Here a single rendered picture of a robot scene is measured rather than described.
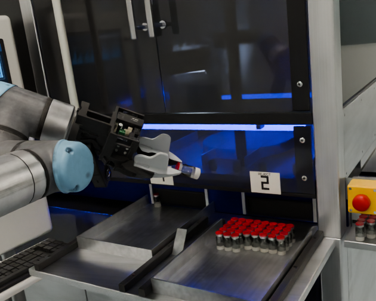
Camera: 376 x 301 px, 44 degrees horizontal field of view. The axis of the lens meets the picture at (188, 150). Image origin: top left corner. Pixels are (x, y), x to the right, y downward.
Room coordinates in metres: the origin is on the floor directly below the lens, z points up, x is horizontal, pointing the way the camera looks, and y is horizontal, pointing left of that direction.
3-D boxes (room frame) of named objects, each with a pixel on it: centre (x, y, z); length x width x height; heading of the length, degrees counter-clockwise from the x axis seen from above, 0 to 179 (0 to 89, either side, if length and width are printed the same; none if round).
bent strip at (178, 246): (1.07, 0.08, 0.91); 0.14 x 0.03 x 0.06; 148
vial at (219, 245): (1.10, -0.06, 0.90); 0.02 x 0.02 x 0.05
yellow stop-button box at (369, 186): (1.07, -0.42, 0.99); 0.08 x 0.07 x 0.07; 147
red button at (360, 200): (1.03, -0.40, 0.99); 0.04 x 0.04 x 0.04; 57
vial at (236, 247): (1.08, -0.09, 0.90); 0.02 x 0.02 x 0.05
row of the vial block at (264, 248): (1.08, -0.13, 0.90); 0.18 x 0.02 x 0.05; 57
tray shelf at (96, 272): (1.13, 0.03, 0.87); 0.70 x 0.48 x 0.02; 57
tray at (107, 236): (1.28, 0.14, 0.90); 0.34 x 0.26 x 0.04; 147
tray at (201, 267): (1.00, -0.09, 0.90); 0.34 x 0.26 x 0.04; 147
